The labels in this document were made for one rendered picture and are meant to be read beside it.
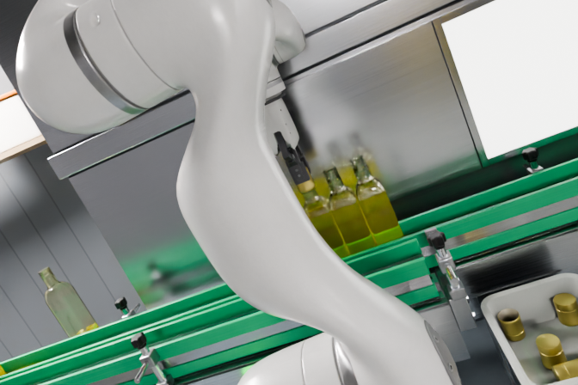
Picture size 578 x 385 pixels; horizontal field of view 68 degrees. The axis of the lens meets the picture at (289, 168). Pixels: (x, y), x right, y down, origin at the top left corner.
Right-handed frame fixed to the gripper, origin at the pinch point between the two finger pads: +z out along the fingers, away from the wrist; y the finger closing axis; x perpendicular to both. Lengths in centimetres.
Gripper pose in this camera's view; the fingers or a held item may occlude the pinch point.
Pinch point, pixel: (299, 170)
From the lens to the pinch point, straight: 86.9
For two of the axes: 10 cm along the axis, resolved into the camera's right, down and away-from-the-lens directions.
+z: 4.1, 8.8, 2.3
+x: 9.0, -3.7, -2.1
